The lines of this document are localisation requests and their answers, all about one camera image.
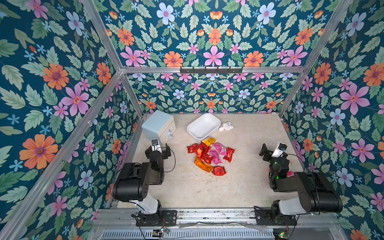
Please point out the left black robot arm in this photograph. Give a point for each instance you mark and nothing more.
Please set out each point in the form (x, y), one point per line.
(134, 179)

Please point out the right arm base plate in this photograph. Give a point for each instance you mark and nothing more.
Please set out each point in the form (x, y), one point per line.
(273, 217)

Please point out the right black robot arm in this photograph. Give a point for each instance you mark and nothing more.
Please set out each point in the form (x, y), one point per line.
(315, 194)

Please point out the black hook rail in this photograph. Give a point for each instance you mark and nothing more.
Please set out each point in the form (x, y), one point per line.
(210, 70)

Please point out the pink tea bag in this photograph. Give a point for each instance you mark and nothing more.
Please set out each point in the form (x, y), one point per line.
(220, 148)
(216, 156)

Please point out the white ventilation grille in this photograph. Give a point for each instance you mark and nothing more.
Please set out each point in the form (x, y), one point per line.
(187, 234)

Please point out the red tea bag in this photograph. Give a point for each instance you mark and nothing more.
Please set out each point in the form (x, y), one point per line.
(207, 158)
(219, 171)
(194, 148)
(229, 155)
(203, 148)

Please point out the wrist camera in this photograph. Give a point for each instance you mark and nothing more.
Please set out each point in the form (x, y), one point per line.
(155, 145)
(279, 151)

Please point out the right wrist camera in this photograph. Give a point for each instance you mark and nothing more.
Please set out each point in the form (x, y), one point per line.
(279, 151)

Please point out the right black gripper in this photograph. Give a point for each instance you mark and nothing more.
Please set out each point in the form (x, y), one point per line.
(270, 154)

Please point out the light blue drawer cabinet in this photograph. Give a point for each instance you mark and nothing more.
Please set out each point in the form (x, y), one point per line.
(160, 126)

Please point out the orange tea bag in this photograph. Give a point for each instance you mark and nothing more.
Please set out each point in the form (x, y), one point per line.
(203, 165)

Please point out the white plastic storage box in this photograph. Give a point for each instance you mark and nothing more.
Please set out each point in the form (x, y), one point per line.
(203, 127)

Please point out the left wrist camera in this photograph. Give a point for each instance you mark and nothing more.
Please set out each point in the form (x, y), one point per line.
(155, 145)

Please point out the small white bear figurine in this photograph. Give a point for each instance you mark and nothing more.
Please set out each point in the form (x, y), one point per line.
(226, 126)

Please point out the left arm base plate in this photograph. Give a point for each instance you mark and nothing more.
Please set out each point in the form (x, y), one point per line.
(162, 218)

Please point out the yellow tea bag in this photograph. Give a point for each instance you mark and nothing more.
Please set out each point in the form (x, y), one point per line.
(208, 141)

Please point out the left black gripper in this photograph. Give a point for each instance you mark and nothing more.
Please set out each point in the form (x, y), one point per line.
(163, 154)

